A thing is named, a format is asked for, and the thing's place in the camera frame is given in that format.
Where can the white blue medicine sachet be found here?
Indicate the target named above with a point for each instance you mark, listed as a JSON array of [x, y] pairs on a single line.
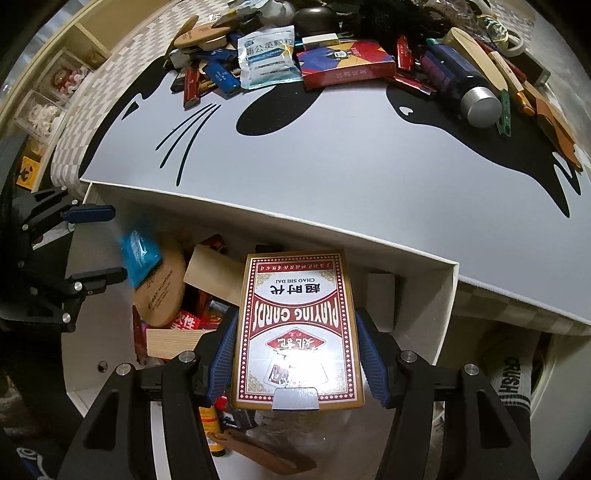
[[268, 57]]

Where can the clear display box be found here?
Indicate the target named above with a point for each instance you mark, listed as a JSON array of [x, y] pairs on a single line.
[[40, 115], [69, 76]]

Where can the small white box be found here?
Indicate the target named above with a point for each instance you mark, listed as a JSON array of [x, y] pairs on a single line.
[[318, 40]]

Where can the red white playing card box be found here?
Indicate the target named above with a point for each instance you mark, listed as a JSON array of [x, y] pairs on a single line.
[[295, 332]]

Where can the striped wooden block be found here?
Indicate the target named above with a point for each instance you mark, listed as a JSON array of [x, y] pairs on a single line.
[[175, 344]]

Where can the white storage box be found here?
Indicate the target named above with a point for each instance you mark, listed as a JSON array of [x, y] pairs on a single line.
[[286, 233]]

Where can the red brown bar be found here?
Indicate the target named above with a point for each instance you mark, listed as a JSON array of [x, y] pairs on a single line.
[[191, 88]]

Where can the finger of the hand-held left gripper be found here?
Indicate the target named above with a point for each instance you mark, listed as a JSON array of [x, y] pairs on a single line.
[[92, 213], [99, 277]]

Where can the tape roll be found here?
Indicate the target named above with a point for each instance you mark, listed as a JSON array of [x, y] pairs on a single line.
[[516, 42]]

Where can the white printed sock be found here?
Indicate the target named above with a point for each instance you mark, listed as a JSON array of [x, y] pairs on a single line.
[[511, 383]]

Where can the dark bowl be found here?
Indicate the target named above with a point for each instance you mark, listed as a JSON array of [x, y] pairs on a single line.
[[314, 17]]

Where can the red packet white print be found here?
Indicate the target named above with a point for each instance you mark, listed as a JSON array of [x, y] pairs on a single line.
[[187, 321]]

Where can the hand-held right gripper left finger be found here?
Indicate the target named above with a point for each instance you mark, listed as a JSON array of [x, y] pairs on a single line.
[[222, 364]]

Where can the yellow sign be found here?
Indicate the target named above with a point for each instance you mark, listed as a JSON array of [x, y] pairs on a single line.
[[27, 173]]

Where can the blue plastic packet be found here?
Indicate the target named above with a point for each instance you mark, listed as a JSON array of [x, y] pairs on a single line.
[[138, 258]]

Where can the orange bottle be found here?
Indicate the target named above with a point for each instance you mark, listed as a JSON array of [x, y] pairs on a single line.
[[210, 422]]

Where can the dark blue bottle silver cap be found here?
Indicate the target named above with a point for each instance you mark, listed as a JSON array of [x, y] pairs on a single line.
[[457, 78]]

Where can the blue lighter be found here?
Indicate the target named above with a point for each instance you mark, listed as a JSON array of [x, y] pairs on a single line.
[[222, 76]]

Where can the black fluffy item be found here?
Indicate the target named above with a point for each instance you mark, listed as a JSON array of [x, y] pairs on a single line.
[[392, 18]]

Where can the beige cardboard box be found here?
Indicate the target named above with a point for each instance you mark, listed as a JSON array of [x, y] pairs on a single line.
[[212, 274]]

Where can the grey cat print mat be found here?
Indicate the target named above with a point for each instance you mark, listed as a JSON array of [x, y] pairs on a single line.
[[332, 157]]

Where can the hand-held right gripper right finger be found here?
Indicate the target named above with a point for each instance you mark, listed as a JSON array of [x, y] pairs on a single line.
[[372, 357]]

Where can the wooden shelf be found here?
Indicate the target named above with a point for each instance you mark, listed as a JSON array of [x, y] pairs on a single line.
[[87, 27]]

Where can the red blue card box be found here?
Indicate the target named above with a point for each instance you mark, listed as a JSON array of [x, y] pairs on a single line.
[[346, 62]]

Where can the green ruler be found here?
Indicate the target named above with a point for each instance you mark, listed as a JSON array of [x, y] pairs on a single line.
[[505, 113]]

